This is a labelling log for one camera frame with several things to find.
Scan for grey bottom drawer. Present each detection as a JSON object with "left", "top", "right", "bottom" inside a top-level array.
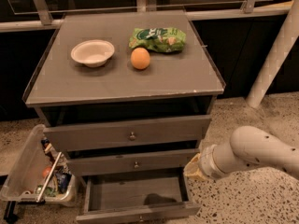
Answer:
[{"left": 77, "top": 168, "right": 199, "bottom": 224}]

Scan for grey drawer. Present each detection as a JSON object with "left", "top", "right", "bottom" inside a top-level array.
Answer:
[
  {"left": 77, "top": 168, "right": 199, "bottom": 224},
  {"left": 67, "top": 148, "right": 199, "bottom": 176},
  {"left": 44, "top": 115, "right": 211, "bottom": 151}
]

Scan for grey middle drawer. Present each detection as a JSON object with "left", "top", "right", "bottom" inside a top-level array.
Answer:
[{"left": 67, "top": 148, "right": 199, "bottom": 176}]

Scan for grey top drawer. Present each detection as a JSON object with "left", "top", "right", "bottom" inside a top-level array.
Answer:
[{"left": 44, "top": 115, "right": 211, "bottom": 151}]

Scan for grey wooden drawer cabinet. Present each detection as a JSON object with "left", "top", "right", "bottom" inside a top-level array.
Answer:
[{"left": 21, "top": 10, "right": 226, "bottom": 179}]

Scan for orange fruit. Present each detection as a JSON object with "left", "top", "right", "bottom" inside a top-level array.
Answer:
[{"left": 131, "top": 48, "right": 150, "bottom": 70}]

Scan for blue snack packet in bin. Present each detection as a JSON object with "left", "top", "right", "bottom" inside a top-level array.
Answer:
[{"left": 56, "top": 173, "right": 71, "bottom": 193}]

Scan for green chip bag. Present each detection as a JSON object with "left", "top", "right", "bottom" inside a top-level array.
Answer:
[{"left": 129, "top": 27, "right": 186, "bottom": 53}]

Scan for small red ball in bin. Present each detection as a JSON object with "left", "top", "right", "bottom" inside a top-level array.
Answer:
[{"left": 42, "top": 167, "right": 51, "bottom": 178}]

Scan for white paper bowl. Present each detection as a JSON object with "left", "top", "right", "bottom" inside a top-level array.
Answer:
[{"left": 71, "top": 40, "right": 115, "bottom": 68}]

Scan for clear plastic storage bin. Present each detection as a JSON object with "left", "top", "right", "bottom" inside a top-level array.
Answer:
[{"left": 0, "top": 124, "right": 78, "bottom": 206}]

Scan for metal railing with glass panel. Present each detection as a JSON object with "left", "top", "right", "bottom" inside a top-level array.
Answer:
[{"left": 0, "top": 0, "right": 295, "bottom": 33}]

